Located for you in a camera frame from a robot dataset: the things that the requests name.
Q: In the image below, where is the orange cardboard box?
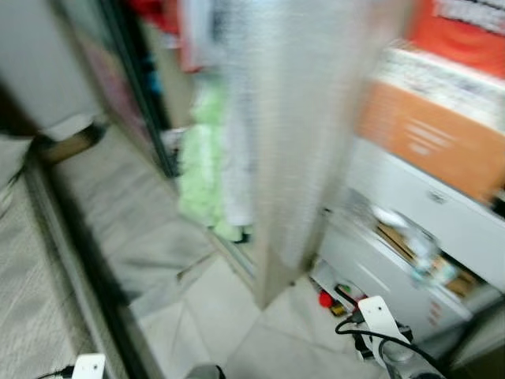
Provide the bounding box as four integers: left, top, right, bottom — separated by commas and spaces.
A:
357, 79, 505, 202

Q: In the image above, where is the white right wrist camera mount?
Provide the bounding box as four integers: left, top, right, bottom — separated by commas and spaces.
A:
357, 296, 411, 368

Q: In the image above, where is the white drawer cabinet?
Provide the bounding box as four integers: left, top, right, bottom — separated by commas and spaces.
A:
316, 138, 505, 332

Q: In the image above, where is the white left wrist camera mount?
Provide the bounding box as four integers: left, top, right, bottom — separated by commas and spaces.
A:
71, 353, 107, 379

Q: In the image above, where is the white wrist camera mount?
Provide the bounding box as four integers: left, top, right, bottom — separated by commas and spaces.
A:
71, 353, 107, 379
357, 296, 411, 368

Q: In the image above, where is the grey robot left leg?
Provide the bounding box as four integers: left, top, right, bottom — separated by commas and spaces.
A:
185, 363, 226, 379

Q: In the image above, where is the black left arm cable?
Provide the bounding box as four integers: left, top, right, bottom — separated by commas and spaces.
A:
36, 367, 76, 379

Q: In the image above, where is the light green fluffy cloth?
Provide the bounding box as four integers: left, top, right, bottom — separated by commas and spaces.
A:
178, 83, 245, 238

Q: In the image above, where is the translucent white hanging curtain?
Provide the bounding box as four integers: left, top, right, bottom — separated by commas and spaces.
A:
217, 0, 411, 309

